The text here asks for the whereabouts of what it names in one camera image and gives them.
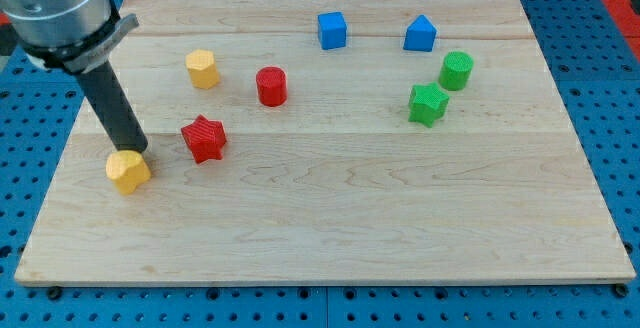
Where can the red star block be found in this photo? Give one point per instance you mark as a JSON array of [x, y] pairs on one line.
[[205, 139]]

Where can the wooden board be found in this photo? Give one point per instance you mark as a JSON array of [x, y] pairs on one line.
[[335, 187]]

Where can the green star block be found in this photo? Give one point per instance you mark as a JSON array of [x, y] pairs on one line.
[[427, 104]]

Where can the red cylinder block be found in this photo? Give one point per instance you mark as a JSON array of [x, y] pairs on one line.
[[271, 84]]

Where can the blue cube block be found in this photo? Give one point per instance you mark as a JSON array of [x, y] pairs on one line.
[[332, 30]]

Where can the yellow hexagon block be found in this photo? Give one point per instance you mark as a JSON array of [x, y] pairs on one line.
[[202, 69]]

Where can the blue triangular prism block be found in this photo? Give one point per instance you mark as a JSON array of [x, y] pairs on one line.
[[420, 35]]

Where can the green cylinder block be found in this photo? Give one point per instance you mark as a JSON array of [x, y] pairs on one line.
[[456, 70]]

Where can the yellow heart block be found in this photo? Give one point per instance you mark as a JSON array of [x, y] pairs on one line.
[[127, 170]]

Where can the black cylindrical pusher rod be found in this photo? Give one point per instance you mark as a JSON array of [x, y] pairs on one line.
[[104, 93]]

